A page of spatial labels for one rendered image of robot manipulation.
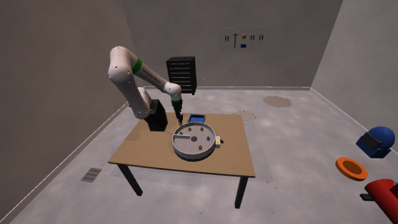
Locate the grey round turntable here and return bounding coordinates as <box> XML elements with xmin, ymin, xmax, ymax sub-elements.
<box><xmin>172</xmin><ymin>122</ymin><xmax>224</xmax><ymax>162</ymax></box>

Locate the blue rectangular tray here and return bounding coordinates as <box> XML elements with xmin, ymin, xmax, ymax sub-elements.
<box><xmin>188</xmin><ymin>114</ymin><xmax>205</xmax><ymax>123</ymax></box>

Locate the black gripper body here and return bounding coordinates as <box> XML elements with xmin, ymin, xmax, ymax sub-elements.
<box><xmin>174</xmin><ymin>106</ymin><xmax>182</xmax><ymax>114</ymax></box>

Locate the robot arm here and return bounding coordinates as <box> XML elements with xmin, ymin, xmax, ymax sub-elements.
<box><xmin>108</xmin><ymin>47</ymin><xmax>183</xmax><ymax>119</ymax></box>

